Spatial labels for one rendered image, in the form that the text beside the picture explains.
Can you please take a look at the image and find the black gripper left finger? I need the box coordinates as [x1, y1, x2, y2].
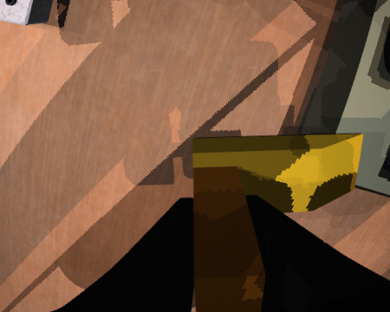
[53, 198, 194, 312]

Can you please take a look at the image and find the yellow wedge with orange handle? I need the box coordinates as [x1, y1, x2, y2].
[192, 133, 364, 312]

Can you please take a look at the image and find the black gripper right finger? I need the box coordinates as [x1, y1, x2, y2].
[244, 195, 390, 312]

